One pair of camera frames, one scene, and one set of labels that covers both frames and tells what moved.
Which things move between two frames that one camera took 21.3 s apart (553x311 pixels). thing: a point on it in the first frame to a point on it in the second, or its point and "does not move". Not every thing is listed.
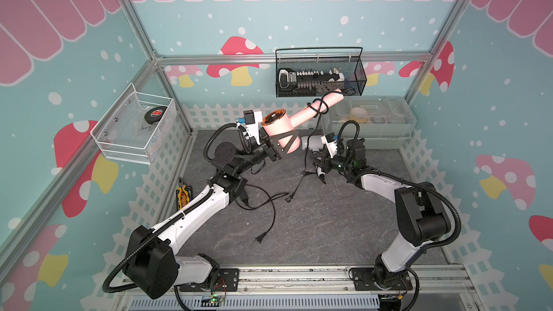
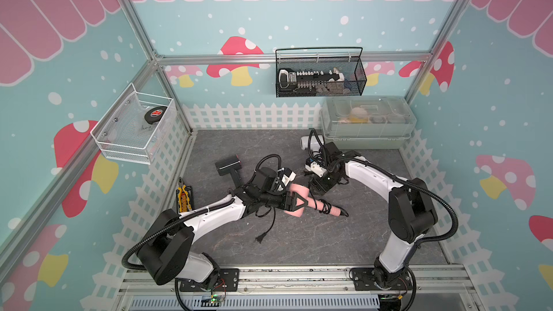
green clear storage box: x=386 y=122 does not move
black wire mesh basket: x=317 y=72 does not move
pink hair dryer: x=278 y=122 to x=333 y=210
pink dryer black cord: x=320 y=114 to x=327 y=207
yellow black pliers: x=182 y=194 does not move
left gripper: x=274 y=151 to x=289 y=205
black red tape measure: x=154 y=114 does not move
